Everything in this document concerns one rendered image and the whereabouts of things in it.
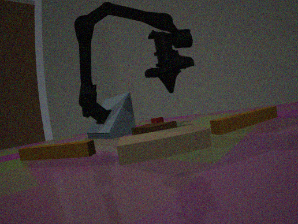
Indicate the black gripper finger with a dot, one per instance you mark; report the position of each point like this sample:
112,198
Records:
171,78
163,79

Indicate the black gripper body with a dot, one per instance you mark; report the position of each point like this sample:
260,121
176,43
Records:
167,62

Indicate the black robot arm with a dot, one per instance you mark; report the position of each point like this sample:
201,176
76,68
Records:
84,26

